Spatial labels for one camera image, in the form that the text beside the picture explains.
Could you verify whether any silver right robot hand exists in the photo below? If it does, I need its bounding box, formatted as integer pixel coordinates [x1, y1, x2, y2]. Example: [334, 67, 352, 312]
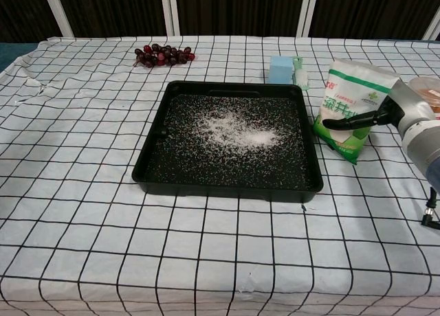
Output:
[322, 78, 436, 131]

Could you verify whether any green and white bag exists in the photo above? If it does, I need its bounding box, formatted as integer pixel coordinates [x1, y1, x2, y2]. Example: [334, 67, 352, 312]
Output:
[311, 58, 402, 165]

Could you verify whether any black square tray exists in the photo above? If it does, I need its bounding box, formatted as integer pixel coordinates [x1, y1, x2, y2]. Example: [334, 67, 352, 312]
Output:
[131, 80, 325, 203]

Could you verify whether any clear jar of orange snacks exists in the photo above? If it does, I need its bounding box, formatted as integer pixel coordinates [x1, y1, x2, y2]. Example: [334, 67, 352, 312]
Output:
[408, 76, 440, 121]

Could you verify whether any blue sponge block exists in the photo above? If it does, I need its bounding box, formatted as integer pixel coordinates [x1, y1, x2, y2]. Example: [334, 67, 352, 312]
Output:
[268, 56, 294, 84]

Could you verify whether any white salt pile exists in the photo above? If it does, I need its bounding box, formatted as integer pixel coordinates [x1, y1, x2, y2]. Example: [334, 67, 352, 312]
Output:
[202, 108, 279, 148]

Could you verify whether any bunch of red grapes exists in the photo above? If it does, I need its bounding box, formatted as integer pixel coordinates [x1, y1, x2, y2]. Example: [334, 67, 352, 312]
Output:
[133, 43, 197, 69]

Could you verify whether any white black checked tablecloth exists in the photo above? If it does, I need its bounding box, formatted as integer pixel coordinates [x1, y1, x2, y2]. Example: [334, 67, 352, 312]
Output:
[0, 36, 440, 316]

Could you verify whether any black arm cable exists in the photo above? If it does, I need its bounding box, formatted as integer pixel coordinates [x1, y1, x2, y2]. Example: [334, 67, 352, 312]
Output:
[421, 187, 440, 229]

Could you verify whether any green handled brush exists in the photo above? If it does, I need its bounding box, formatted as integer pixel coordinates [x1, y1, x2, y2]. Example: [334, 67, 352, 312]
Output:
[291, 56, 310, 90]

